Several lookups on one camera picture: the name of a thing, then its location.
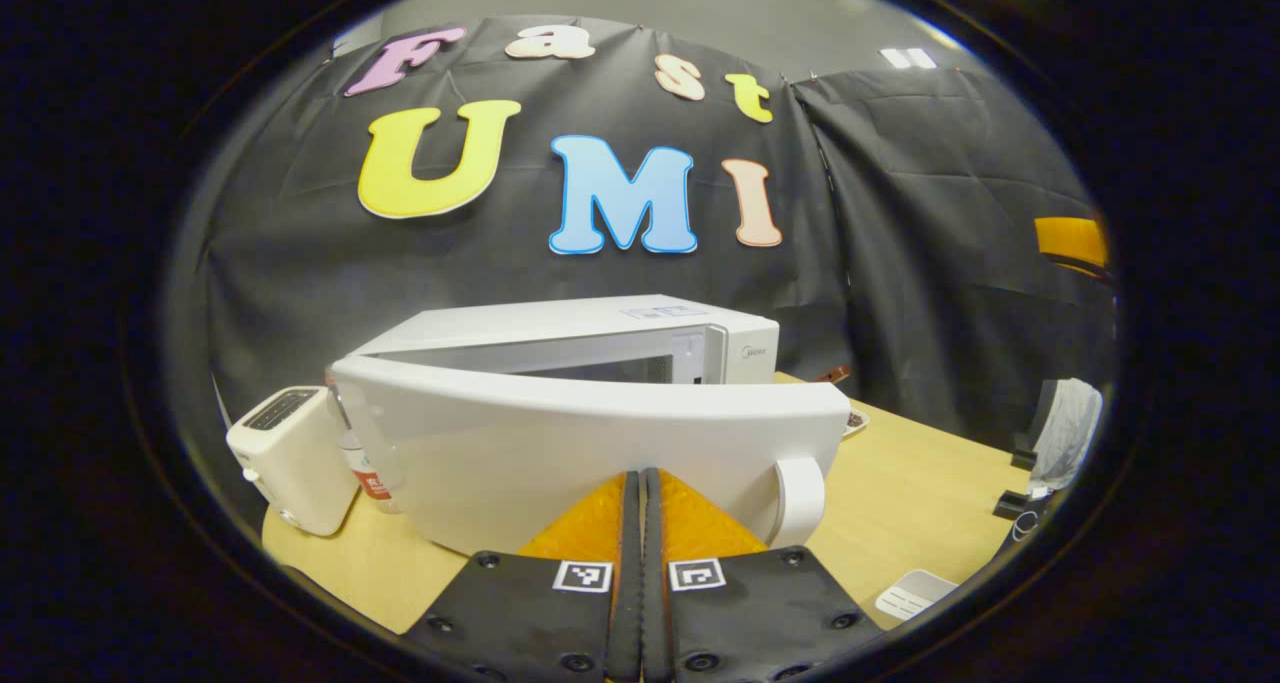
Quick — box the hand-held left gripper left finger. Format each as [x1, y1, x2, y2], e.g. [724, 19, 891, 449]
[400, 470, 641, 683]

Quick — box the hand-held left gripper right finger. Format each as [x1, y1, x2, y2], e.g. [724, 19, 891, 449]
[643, 468, 886, 683]

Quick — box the white microwave oven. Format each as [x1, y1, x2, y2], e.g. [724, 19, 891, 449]
[325, 295, 853, 559]

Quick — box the white rectangular tray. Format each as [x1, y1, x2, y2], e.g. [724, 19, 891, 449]
[875, 569, 959, 622]

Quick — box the black backdrop cloth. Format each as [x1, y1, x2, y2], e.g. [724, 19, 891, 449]
[170, 13, 1116, 454]

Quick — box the clear water bottle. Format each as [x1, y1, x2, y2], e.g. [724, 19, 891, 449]
[338, 403, 406, 516]

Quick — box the white toaster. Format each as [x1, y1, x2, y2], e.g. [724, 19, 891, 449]
[226, 386, 361, 538]

